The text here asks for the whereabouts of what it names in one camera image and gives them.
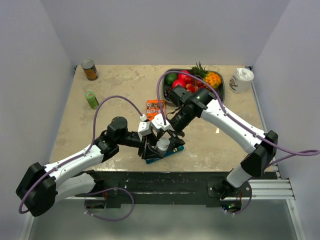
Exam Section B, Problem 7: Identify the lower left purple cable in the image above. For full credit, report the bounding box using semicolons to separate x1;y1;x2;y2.
84;187;135;222

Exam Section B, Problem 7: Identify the teal weekly pill organizer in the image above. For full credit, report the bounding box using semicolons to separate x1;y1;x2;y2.
145;146;185;164

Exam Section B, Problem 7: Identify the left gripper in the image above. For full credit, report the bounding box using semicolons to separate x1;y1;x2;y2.
117;130;164;159

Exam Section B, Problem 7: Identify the purple cable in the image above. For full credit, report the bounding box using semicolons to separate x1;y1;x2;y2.
84;187;135;222
18;96;146;215
156;70;320;166
223;186;255;216

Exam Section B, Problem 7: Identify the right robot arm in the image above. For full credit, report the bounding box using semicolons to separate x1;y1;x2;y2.
151;86;278;197

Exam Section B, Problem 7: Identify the red apple top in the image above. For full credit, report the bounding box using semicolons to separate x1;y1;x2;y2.
177;70;192;82

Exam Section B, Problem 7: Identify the aluminium rail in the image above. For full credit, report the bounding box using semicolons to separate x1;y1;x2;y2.
249;164;296;200

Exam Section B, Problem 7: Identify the red cherries pile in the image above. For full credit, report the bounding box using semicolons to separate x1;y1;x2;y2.
185;78;204;93

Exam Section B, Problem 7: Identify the white pill bottle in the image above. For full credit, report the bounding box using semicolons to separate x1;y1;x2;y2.
154;137;170;153

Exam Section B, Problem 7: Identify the tin can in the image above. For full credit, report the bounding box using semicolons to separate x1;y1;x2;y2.
81;59;99;81

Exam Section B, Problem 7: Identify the grey fruit tray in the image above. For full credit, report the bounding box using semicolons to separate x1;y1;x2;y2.
161;68;225;107

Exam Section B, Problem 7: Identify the green bottle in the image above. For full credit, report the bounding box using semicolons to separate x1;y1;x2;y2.
85;91;99;110

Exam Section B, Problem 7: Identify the dark grape bunch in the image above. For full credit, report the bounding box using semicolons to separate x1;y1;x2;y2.
163;87;172;101

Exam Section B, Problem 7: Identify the orange razor box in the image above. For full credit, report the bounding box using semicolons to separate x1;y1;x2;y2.
146;99;161;121

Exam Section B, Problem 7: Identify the green lime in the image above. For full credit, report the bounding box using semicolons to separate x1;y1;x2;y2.
164;73;178;86

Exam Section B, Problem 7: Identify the black base frame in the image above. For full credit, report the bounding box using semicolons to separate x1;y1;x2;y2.
73;171;253;210

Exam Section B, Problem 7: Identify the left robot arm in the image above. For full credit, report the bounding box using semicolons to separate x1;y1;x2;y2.
15;115;171;217

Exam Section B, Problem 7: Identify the toy pineapple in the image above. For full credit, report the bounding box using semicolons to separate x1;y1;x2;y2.
191;61;222;90

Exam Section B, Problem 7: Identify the red apple bottom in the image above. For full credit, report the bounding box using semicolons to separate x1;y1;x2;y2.
171;79;187;89

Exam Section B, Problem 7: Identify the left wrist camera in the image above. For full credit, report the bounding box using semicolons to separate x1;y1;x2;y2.
137;114;152;138

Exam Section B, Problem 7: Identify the red apple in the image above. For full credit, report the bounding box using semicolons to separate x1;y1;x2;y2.
177;70;192;82
171;79;187;89

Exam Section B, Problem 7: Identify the white bottle cap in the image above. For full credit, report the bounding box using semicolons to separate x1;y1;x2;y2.
157;137;170;148

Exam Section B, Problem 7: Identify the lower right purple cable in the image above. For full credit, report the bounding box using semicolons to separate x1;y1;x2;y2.
223;186;255;216

